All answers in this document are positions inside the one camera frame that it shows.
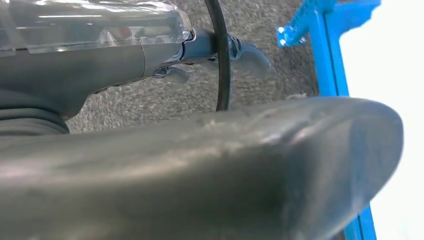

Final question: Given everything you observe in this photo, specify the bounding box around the blue metal shelf rack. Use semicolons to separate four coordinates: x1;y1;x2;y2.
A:
276;0;382;240

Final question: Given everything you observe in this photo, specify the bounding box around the black cable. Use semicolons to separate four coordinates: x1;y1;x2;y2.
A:
203;0;232;113

